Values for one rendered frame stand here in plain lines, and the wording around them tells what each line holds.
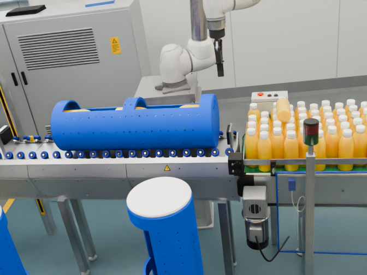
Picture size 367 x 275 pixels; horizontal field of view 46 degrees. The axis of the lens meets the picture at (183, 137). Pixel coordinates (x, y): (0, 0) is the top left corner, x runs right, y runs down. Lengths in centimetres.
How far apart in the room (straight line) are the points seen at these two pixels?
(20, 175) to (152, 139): 86
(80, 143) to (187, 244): 86
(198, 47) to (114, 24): 114
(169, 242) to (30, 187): 118
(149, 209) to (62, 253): 166
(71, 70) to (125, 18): 68
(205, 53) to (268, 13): 225
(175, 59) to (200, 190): 83
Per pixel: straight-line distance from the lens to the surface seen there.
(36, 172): 262
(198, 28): 268
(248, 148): 214
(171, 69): 268
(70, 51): 382
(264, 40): 497
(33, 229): 368
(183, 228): 181
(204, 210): 313
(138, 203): 182
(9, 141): 276
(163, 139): 220
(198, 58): 272
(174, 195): 183
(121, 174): 239
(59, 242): 346
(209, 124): 212
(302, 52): 508
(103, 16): 367
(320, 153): 211
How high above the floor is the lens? 210
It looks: 28 degrees down
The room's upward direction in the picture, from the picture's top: 8 degrees counter-clockwise
